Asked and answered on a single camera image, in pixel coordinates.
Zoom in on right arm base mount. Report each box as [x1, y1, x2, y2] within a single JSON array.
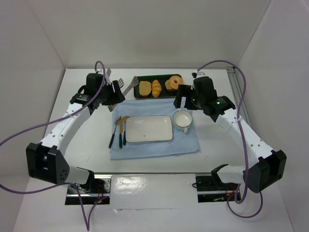
[[192, 175, 238, 203]]

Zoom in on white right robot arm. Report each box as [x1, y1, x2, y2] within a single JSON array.
[[170, 76, 287, 193]]

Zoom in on gold fork teal handle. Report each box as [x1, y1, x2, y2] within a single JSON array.
[[108, 116, 122, 148]]

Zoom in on bread slice with seeds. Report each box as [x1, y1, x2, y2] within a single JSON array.
[[139, 81, 152, 98]]

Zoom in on metal tongs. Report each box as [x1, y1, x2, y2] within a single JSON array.
[[108, 76, 139, 112]]

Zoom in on white cup with handle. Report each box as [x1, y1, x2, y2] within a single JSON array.
[[172, 110, 193, 133]]

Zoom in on white rectangular plate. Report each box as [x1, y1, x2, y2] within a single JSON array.
[[126, 115, 173, 143]]

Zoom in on gold knife teal handle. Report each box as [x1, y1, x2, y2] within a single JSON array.
[[119, 116, 123, 148]]

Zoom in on pink glazed donut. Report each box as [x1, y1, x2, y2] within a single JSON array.
[[169, 75, 183, 90]]

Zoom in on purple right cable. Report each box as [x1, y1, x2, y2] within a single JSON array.
[[197, 59, 264, 218]]

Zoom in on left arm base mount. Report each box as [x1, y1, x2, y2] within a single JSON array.
[[65, 174, 112, 205]]

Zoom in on gold spoon teal handle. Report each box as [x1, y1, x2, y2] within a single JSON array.
[[123, 116, 129, 145]]

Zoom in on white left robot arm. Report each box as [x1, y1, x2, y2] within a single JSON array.
[[26, 73, 125, 192]]

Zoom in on dark green tray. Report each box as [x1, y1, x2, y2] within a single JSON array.
[[133, 74, 182, 100]]

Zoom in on orange croissant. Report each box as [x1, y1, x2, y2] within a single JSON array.
[[152, 80, 162, 98]]

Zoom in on light blue cloth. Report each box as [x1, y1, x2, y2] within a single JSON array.
[[110, 98, 200, 160]]

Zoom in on brown round bread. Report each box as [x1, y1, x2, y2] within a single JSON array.
[[165, 80, 175, 92]]

